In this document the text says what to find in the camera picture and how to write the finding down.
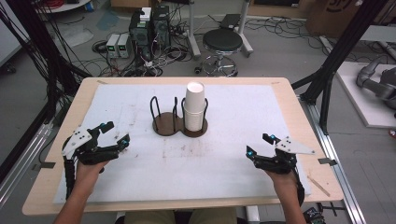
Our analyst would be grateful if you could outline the aluminium rail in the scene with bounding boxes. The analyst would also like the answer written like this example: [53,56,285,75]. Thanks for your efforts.
[298,95,368,224]
[0,121,54,209]

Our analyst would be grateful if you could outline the tangle of floor cables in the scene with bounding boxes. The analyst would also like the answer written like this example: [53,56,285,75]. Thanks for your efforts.
[91,36,191,77]

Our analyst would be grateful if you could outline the thin wooden stick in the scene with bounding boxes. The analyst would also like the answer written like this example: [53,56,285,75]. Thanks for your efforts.
[307,175,332,198]

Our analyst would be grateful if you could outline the black cable chain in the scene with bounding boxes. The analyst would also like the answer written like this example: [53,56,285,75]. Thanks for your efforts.
[63,156,78,201]

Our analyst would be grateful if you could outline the black flat device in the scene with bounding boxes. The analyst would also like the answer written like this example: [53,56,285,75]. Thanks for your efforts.
[219,13,242,30]

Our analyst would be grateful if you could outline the grey power supply unit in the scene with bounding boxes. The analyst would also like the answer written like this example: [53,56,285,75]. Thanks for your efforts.
[117,33,134,60]
[105,33,121,59]

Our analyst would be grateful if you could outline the person's right hand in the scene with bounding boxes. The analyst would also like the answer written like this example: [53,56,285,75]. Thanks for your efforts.
[265,168,297,191]

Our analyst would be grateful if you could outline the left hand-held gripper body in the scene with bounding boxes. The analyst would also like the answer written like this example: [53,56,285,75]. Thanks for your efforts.
[61,124,122,166]

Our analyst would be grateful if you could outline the cardboard box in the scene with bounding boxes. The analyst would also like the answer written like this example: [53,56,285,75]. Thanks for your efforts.
[304,0,396,39]

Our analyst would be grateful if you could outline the black electronic device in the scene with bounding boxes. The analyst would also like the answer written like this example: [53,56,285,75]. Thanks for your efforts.
[303,206,327,224]

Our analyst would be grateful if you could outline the small white box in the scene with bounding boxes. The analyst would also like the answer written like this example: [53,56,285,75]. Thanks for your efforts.
[139,7,153,22]

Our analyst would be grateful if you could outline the black round stool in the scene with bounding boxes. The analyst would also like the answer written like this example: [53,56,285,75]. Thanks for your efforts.
[201,28,245,77]

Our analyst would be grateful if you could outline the white foam mat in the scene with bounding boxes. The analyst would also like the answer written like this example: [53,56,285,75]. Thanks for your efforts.
[52,83,312,205]

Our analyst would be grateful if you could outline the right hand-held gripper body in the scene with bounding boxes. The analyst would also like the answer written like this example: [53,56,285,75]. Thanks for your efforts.
[253,135,316,175]

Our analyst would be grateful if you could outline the white platform board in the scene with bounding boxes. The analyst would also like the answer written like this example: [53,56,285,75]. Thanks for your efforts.
[335,61,396,130]

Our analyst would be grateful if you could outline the person's left hand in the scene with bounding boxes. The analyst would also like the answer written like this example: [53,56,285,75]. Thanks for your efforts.
[75,159,110,188]

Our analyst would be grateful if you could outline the black cable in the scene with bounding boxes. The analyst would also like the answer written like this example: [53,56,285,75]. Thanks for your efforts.
[291,169,306,207]

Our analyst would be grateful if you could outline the white stand leg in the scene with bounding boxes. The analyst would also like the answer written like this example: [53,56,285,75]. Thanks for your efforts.
[236,0,254,58]
[186,0,203,61]

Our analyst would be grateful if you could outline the person's khaki trousers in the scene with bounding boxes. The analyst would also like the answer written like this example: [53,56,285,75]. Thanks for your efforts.
[123,206,238,224]

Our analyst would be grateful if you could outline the black frame post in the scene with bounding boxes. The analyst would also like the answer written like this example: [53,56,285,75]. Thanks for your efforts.
[290,0,396,135]
[5,0,92,124]

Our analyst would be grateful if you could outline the black computer tower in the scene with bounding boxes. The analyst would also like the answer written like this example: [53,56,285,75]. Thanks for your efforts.
[128,8,154,62]
[151,5,172,49]

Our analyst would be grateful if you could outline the stack of white cups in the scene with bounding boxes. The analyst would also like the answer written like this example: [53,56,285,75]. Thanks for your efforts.
[182,102,207,133]

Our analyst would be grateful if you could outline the dark wooden wire cup holder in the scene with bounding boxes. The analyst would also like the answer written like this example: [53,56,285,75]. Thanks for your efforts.
[149,95,210,139]

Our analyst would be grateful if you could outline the grey metal bracket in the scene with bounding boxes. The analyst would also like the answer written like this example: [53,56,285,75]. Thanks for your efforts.
[318,157,338,167]
[31,161,57,172]

